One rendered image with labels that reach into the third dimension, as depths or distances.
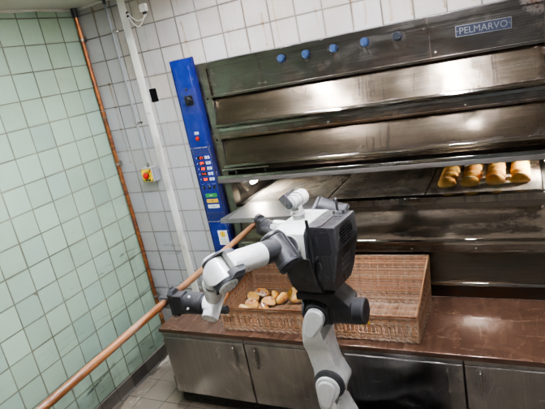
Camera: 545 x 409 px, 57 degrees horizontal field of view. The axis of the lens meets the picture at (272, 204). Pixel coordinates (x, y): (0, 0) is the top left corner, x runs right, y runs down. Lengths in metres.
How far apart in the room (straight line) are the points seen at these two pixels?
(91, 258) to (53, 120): 0.92
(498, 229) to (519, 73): 0.79
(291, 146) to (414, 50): 0.86
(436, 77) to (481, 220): 0.79
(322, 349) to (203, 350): 1.10
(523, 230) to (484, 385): 0.80
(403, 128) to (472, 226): 0.64
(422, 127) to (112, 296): 2.33
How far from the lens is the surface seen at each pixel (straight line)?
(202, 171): 3.28
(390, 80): 2.75
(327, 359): 2.34
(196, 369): 3.35
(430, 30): 2.70
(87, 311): 3.56
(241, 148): 3.14
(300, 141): 2.96
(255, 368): 3.08
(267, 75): 2.98
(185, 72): 3.20
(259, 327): 2.96
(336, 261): 1.98
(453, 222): 2.88
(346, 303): 2.14
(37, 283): 3.30
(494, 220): 2.86
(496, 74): 2.67
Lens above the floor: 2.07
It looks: 16 degrees down
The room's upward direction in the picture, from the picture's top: 11 degrees counter-clockwise
